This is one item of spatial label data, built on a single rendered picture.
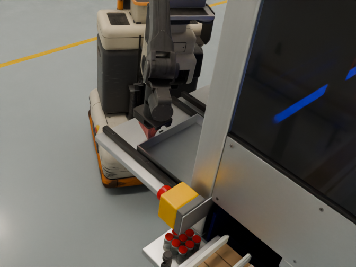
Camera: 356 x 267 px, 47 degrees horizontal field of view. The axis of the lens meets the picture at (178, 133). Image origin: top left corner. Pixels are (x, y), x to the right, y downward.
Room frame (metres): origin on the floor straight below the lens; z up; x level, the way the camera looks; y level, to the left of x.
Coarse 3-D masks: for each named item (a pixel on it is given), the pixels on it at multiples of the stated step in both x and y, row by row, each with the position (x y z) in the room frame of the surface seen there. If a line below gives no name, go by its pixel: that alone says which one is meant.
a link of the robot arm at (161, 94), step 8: (176, 64) 0.95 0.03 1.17; (144, 72) 0.94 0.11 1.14; (176, 72) 0.94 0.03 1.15; (144, 80) 0.92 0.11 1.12; (152, 80) 0.92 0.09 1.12; (160, 80) 0.93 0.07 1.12; (168, 80) 0.94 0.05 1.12; (152, 88) 0.89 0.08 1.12; (160, 88) 0.89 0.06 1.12; (168, 88) 0.90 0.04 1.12; (152, 96) 0.89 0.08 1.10; (160, 96) 0.86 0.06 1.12; (168, 96) 0.87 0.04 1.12; (152, 104) 0.86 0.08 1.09; (160, 104) 0.85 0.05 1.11; (168, 104) 0.85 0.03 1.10; (152, 112) 0.84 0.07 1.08; (160, 112) 0.85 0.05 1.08; (168, 112) 0.85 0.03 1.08; (160, 120) 0.85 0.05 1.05
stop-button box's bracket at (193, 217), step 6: (210, 198) 0.63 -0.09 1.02; (204, 204) 0.62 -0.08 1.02; (192, 210) 0.59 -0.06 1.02; (198, 210) 0.60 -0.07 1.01; (204, 210) 0.62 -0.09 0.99; (186, 216) 0.57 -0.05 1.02; (192, 216) 0.59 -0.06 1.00; (198, 216) 0.61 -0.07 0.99; (204, 216) 0.63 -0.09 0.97; (186, 222) 0.58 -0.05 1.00; (192, 222) 0.59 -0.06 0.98; (180, 228) 0.57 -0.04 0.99; (186, 228) 0.58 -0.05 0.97; (180, 234) 0.57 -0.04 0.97
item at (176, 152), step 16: (176, 128) 1.02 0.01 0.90; (192, 128) 1.06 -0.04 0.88; (144, 144) 0.91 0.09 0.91; (160, 144) 0.95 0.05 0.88; (176, 144) 0.97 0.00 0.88; (192, 144) 0.98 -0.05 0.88; (160, 160) 0.88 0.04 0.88; (176, 160) 0.89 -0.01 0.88; (192, 160) 0.91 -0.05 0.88; (176, 176) 0.79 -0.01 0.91
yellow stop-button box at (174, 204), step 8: (184, 184) 0.66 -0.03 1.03; (168, 192) 0.63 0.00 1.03; (176, 192) 0.63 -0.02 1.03; (184, 192) 0.63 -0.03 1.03; (192, 192) 0.64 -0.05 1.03; (160, 200) 0.61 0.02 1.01; (168, 200) 0.60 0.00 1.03; (176, 200) 0.61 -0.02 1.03; (184, 200) 0.61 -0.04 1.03; (192, 200) 0.61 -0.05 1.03; (200, 200) 0.62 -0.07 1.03; (160, 208) 0.61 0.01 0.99; (168, 208) 0.59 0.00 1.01; (176, 208) 0.58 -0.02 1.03; (184, 208) 0.59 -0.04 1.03; (192, 208) 0.59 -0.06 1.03; (160, 216) 0.61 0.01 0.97; (168, 216) 0.59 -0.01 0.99; (176, 216) 0.58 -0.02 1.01; (168, 224) 0.59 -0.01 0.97; (176, 224) 0.58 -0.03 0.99; (176, 232) 0.57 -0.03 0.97
